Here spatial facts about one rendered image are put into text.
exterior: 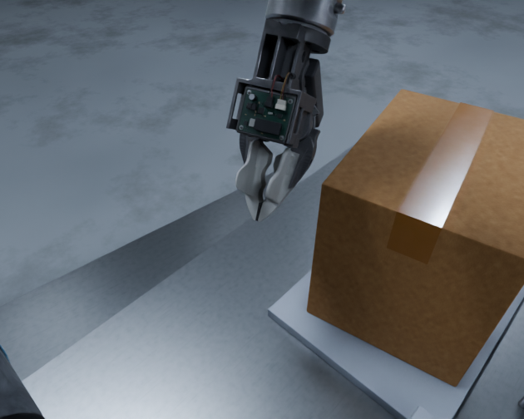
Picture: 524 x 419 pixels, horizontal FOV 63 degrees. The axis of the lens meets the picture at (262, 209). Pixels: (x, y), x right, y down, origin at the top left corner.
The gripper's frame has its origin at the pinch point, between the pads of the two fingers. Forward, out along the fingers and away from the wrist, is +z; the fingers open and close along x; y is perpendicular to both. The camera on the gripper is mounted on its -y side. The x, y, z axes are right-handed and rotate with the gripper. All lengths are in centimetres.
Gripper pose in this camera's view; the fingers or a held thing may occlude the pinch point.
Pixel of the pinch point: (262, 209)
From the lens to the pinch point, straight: 51.0
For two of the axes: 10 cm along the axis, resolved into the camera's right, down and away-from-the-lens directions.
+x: 9.1, 2.8, -3.1
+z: -2.3, 9.5, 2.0
